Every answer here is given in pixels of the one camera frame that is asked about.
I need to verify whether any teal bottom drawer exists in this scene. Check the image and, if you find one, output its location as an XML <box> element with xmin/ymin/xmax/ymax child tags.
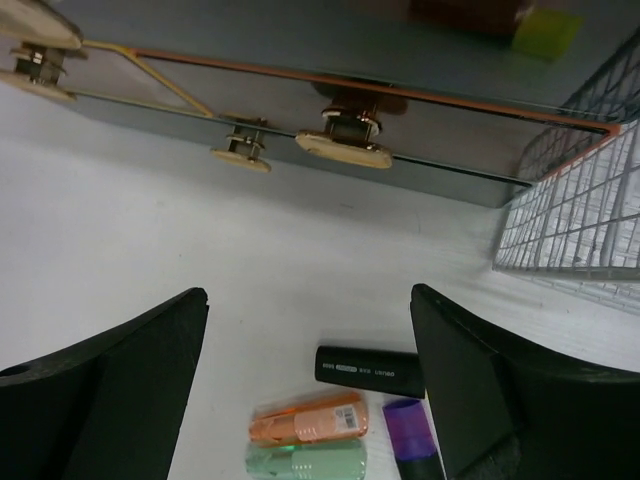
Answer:
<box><xmin>71</xmin><ymin>96</ymin><xmax>531</xmax><ymax>208</ymax></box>

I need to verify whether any mint pastel highlighter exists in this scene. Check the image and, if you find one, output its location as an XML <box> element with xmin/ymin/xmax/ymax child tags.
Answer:
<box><xmin>245</xmin><ymin>439</ymin><xmax>367</xmax><ymax>480</ymax></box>

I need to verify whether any yellow cap black highlighter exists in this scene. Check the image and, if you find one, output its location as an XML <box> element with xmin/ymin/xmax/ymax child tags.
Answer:
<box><xmin>314</xmin><ymin>345</ymin><xmax>426</xmax><ymax>399</ymax></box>

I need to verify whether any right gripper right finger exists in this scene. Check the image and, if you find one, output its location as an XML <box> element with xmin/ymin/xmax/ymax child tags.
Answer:
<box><xmin>410</xmin><ymin>284</ymin><xmax>639</xmax><ymax>479</ymax></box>

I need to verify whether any purple cap black highlighter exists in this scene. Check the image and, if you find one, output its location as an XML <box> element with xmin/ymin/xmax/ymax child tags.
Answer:
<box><xmin>383</xmin><ymin>399</ymin><xmax>445</xmax><ymax>480</ymax></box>

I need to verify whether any orange pastel highlighter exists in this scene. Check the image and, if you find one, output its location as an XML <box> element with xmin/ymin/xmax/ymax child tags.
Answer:
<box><xmin>248</xmin><ymin>391</ymin><xmax>369</xmax><ymax>447</ymax></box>

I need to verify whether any teal drawer organizer box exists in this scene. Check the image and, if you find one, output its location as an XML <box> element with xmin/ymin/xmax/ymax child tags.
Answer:
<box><xmin>56</xmin><ymin>1</ymin><xmax>639</xmax><ymax>105</ymax></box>

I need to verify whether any white wire file rack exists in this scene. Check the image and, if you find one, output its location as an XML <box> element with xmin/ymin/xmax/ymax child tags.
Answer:
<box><xmin>492</xmin><ymin>24</ymin><xmax>640</xmax><ymax>316</ymax></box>

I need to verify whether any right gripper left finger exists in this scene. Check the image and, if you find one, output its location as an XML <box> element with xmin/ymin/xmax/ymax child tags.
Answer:
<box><xmin>1</xmin><ymin>288</ymin><xmax>209</xmax><ymax>479</ymax></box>

